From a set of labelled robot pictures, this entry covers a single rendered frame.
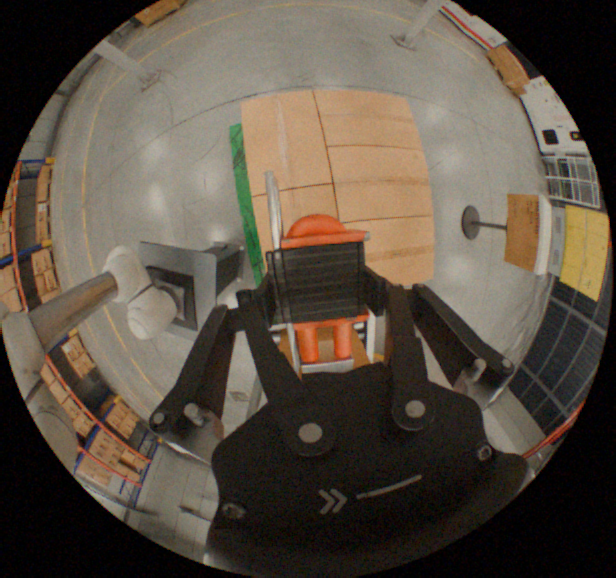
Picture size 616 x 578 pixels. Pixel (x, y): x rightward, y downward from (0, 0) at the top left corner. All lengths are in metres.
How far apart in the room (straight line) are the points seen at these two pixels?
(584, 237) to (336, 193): 7.16
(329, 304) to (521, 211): 1.82
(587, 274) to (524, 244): 5.72
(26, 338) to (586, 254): 7.84
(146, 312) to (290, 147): 0.95
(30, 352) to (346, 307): 0.58
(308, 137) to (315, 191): 0.29
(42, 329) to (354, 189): 1.21
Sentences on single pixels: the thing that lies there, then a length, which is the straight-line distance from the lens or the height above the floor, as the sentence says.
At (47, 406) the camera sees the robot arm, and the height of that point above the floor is 1.50.
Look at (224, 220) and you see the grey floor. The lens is 1.54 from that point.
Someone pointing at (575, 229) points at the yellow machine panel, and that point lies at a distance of 7.29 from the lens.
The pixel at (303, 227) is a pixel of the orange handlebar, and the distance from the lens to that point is 0.15.
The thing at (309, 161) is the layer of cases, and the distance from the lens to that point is 0.91.
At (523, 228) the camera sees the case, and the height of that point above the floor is 0.81.
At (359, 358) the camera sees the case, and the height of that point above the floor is 0.88.
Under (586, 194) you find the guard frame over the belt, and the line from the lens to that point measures 7.29.
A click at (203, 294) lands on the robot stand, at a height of 0.75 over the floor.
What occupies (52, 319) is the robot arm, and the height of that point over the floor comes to 1.35.
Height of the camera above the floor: 1.41
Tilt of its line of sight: 73 degrees down
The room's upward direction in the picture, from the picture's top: 174 degrees clockwise
